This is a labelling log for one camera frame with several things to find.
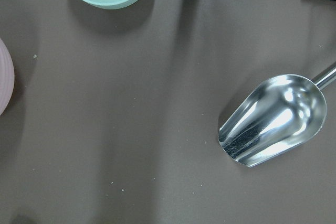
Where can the pink bowl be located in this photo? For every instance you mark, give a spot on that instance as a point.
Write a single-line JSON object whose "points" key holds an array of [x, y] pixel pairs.
{"points": [[7, 77]]}

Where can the metal ice scoop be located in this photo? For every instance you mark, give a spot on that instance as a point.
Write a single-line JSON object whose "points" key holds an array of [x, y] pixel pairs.
{"points": [[282, 113]]}

